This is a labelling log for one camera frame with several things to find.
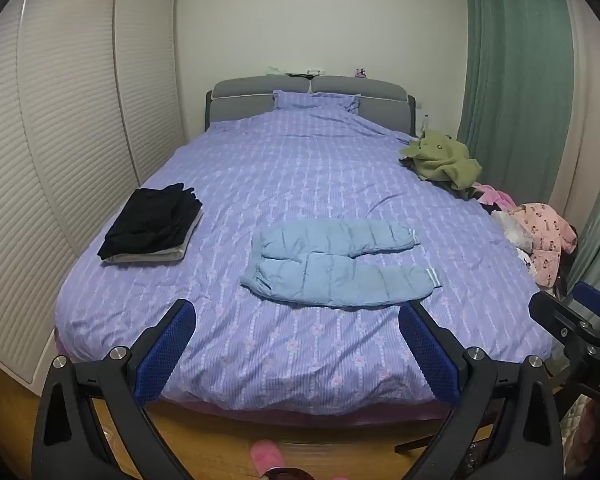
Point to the pink slipper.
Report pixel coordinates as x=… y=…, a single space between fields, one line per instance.
x=265 y=455

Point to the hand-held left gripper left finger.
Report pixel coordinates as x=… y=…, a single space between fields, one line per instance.
x=165 y=355

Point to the pink bed sheet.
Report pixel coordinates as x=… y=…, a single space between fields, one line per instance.
x=280 y=410

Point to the grey folded garment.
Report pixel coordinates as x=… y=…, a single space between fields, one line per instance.
x=172 y=255

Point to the grey upholstered headboard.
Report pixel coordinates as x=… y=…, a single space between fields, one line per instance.
x=260 y=87

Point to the white quilted cloth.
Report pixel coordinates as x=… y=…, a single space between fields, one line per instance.
x=582 y=430

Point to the small white box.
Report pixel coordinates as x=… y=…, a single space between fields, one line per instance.
x=316 y=71

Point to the small purple toy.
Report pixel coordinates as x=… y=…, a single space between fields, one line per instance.
x=360 y=72

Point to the pink printed pajama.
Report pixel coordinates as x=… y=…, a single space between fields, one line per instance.
x=542 y=230

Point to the clear water bottle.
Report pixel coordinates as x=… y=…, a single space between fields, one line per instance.
x=425 y=125

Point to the white printed garment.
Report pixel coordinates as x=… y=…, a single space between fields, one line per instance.
x=510 y=232

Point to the white louvered wardrobe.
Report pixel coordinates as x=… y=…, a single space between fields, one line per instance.
x=55 y=135

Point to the black clothes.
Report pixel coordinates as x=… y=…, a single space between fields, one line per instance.
x=150 y=220

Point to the bright pink garment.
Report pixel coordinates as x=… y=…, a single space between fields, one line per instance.
x=495 y=195

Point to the bed with purple duvet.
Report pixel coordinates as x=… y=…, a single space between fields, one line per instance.
x=305 y=160

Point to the olive green fleece garment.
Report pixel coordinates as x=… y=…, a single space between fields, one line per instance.
x=440 y=157

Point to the purple patterned pillow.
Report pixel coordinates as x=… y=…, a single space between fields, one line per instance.
x=315 y=100

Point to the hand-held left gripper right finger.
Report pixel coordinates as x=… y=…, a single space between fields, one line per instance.
x=427 y=355

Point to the light blue padded pants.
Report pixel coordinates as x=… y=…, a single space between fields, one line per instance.
x=330 y=265

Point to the dark flat item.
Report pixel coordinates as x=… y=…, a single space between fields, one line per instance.
x=299 y=75

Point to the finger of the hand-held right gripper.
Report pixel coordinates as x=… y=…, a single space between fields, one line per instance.
x=592 y=297
x=555 y=316

